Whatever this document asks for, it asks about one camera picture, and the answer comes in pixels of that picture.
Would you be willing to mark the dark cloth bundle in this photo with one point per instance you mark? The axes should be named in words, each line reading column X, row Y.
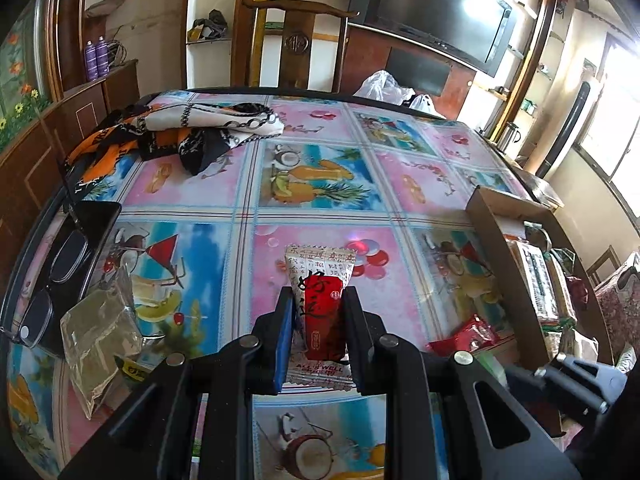
column 212, row 25

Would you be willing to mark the green-edged cracker packet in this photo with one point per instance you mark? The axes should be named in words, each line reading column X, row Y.
column 530, row 280
column 562, row 290

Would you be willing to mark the white red candy packet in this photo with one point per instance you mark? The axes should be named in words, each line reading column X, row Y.
column 320, row 280

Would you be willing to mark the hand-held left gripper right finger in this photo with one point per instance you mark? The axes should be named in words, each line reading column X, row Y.
column 352, row 345

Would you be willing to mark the clear plastic snack packet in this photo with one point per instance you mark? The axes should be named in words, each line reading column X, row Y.
column 100, row 340

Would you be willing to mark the wooden chair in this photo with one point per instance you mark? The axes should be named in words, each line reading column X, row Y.
column 300, row 45

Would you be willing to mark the metal kettle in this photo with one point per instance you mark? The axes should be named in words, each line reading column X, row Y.
column 507, row 137

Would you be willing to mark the black-framed glasses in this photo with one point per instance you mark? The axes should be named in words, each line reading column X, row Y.
column 65, row 265

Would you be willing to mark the cardboard box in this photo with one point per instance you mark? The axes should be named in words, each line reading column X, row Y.
column 505, row 260

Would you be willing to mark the printed fruit tablecloth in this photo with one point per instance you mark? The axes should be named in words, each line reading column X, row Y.
column 310, row 185

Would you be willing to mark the orange black white scarf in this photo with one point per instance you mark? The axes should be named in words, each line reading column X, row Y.
column 200, row 135

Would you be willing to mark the green packet with yellow label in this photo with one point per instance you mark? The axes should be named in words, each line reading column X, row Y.
column 132, row 370

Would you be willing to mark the dark red packet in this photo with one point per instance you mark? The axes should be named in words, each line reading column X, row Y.
column 579, row 292

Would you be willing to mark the black flat television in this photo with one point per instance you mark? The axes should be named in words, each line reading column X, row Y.
column 435, row 5

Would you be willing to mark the green pea snack packet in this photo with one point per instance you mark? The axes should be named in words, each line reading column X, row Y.
column 492, row 367

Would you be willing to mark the purple bottle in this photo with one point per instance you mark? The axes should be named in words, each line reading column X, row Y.
column 90, row 62
column 103, row 57

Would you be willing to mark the floral sofa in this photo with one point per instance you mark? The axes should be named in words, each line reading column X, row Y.
column 620, row 305

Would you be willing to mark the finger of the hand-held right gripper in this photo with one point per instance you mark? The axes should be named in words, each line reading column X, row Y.
column 585, row 382
column 535, row 400

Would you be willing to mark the red snack packet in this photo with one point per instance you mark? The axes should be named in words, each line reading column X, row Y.
column 470, row 337

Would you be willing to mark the flower landscape picture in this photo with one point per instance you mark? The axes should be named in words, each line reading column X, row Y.
column 17, row 80

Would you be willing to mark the brown paper bag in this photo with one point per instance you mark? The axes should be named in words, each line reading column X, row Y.
column 107, row 2

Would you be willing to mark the window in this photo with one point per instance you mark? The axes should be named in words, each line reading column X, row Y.
column 617, row 110

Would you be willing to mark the white shelf unit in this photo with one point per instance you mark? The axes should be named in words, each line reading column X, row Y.
column 210, row 60

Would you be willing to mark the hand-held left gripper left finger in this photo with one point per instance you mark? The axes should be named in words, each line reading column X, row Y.
column 282, row 345

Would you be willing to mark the wooden sideboard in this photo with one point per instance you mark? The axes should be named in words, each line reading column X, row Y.
column 30, row 175

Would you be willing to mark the white plastic bag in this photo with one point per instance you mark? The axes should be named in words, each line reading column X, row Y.
column 422, row 104
column 382, row 85

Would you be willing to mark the wooden television wall unit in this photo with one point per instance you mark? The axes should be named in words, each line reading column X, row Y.
column 530, row 60

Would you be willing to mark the white standing air conditioner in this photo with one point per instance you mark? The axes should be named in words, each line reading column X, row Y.
column 575, row 125

